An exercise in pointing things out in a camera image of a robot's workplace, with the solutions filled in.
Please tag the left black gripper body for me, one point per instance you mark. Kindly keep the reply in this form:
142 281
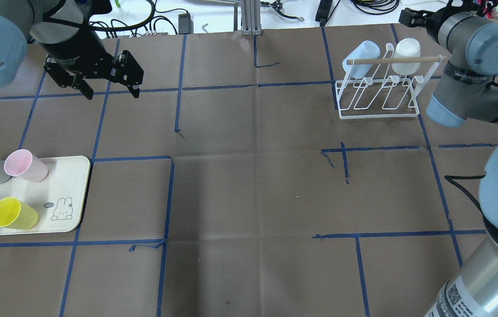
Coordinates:
75 48

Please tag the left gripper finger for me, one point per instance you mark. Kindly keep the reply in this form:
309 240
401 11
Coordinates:
128 72
79 83

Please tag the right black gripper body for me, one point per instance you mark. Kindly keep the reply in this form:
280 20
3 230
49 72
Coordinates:
430 18

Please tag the pale green plastic cup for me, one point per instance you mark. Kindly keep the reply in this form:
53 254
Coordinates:
407 48

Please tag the light blue plastic cup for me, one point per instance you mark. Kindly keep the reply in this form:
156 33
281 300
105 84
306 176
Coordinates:
365 50

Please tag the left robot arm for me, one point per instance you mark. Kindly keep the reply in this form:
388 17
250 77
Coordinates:
45 21

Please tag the pink plastic cup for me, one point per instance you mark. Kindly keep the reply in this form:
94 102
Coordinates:
23 164

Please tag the yellow plastic cup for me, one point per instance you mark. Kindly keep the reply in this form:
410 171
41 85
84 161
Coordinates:
15 214

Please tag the black power adapter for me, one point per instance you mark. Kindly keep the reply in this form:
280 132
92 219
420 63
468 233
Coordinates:
184 24

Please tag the cream plastic tray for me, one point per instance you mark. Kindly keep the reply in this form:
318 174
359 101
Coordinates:
58 199

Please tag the white wire cup rack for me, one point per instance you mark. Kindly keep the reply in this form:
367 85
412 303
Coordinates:
383 93

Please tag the aluminium frame post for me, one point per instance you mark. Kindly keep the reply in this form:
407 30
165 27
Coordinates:
251 23

